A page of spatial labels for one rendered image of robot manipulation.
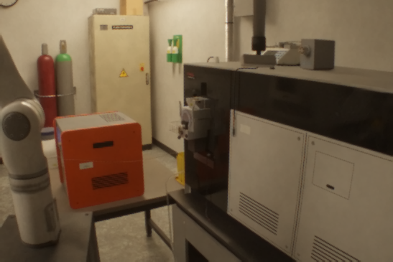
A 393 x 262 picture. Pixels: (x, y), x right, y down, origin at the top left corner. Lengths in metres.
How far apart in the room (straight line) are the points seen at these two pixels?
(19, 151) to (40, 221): 0.17
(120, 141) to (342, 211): 1.15
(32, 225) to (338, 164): 0.81
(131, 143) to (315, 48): 1.03
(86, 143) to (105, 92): 2.82
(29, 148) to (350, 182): 0.81
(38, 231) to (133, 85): 3.91
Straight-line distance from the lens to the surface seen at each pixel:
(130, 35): 4.52
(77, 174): 1.71
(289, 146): 1.09
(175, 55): 4.02
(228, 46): 3.10
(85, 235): 0.82
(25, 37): 4.65
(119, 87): 4.50
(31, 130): 0.69
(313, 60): 1.33
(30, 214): 0.76
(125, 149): 1.73
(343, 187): 0.98
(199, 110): 1.42
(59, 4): 4.72
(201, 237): 1.60
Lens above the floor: 1.53
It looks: 12 degrees down
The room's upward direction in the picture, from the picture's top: straight up
